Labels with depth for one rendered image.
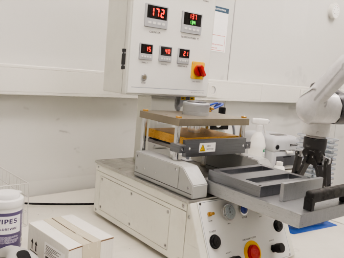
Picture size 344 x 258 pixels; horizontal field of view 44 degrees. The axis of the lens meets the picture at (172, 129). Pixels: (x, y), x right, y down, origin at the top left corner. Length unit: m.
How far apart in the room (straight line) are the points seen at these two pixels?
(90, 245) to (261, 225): 0.46
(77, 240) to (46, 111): 0.70
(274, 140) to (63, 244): 1.35
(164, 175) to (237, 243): 0.25
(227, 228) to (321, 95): 0.48
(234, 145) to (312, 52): 1.66
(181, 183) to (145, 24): 0.48
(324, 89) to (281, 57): 1.27
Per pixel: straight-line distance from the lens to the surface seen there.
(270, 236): 1.20
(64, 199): 1.57
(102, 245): 1.00
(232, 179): 1.00
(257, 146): 2.05
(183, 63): 1.35
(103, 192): 1.35
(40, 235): 1.05
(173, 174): 1.06
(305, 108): 1.32
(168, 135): 1.17
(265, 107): 2.45
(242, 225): 1.12
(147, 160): 1.15
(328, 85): 1.27
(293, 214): 0.90
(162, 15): 1.30
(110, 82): 1.31
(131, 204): 1.22
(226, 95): 2.09
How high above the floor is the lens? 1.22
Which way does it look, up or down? 7 degrees down
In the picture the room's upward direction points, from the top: 5 degrees clockwise
